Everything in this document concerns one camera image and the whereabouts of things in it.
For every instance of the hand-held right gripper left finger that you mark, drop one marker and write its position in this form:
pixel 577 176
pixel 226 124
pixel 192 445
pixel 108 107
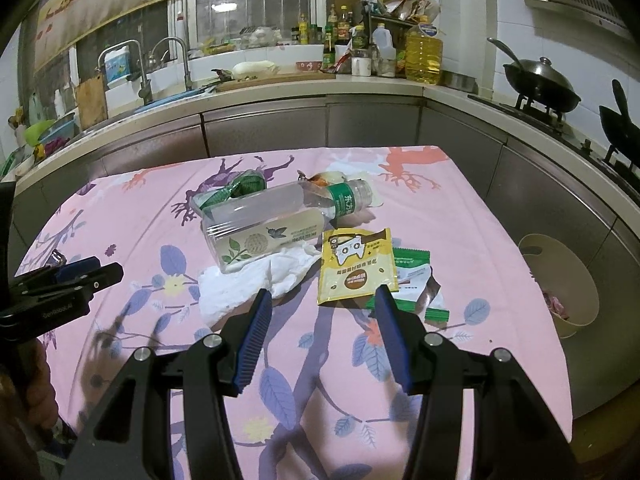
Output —
pixel 252 345

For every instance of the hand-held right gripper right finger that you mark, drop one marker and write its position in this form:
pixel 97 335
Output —
pixel 395 345

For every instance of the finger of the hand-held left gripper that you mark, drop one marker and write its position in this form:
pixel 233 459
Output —
pixel 75 269
pixel 100 276

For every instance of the white tissue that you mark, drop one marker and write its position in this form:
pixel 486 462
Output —
pixel 240 285

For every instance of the green white wrapper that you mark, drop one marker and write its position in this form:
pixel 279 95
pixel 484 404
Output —
pixel 415 280

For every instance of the yellow snack packet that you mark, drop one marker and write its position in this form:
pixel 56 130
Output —
pixel 355 265

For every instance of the clear plastic bottle green label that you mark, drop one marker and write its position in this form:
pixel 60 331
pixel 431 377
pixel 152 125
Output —
pixel 260 230

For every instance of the green foil wrapper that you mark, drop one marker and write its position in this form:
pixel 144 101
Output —
pixel 240 185

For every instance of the pink foil wrapper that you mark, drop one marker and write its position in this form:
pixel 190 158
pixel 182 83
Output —
pixel 556 305

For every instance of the beige plastic bin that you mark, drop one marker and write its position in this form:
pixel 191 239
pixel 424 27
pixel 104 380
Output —
pixel 555 265

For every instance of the brown white wrapper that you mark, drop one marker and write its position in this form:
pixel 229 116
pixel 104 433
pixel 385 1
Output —
pixel 327 177

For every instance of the person's left forearm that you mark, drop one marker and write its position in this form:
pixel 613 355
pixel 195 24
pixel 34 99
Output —
pixel 20 455

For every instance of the person's left hand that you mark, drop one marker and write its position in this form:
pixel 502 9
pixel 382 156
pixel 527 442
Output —
pixel 42 390

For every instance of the pink floral tablecloth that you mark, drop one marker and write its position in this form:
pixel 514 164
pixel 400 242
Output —
pixel 150 230

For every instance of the green plastic scoop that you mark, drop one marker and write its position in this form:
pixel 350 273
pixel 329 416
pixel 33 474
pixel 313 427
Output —
pixel 39 132

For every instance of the blue plastic basket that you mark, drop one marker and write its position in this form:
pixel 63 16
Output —
pixel 62 127

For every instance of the small wooden cutting board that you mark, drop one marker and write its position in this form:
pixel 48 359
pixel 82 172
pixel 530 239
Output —
pixel 91 105

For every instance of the blue plastic basin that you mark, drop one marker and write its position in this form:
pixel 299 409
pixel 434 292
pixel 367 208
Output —
pixel 170 97

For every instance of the tall metal faucet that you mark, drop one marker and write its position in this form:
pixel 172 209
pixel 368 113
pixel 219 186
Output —
pixel 187 72
pixel 145 85

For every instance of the white jug blue label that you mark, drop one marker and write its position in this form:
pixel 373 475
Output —
pixel 117 67

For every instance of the steel kitchen cabinets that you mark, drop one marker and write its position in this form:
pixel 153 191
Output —
pixel 375 120

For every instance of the dark kitchen utensil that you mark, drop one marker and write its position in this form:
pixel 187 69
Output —
pixel 222 75

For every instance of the white radish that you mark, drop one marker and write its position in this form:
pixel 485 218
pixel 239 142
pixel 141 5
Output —
pixel 255 70

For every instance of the large wooden cutting board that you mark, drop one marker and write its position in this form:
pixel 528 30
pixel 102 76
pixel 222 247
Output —
pixel 280 81

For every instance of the fruit printed roller blind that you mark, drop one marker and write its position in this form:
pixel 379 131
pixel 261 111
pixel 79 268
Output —
pixel 100 0

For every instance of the small metal container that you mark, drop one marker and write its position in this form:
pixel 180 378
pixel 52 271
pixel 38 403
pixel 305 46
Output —
pixel 459 81

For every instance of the black gas stove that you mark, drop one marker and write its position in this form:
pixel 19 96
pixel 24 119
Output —
pixel 550 120

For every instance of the white cup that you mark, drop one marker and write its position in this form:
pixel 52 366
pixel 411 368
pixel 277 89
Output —
pixel 361 66

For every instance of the red white bowl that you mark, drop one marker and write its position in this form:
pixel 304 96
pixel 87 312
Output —
pixel 308 66

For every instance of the white translucent plastic jug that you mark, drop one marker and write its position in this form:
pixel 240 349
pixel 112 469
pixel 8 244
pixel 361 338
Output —
pixel 384 55

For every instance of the large cooking oil bottle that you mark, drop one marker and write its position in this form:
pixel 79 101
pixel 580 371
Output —
pixel 424 55

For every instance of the wok with metal lid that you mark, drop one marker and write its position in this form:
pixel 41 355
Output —
pixel 542 85

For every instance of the row of sauce bottles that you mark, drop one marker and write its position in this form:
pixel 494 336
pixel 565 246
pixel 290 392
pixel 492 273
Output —
pixel 330 35

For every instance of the pile of food packets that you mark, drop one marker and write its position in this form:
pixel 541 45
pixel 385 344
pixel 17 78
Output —
pixel 405 5

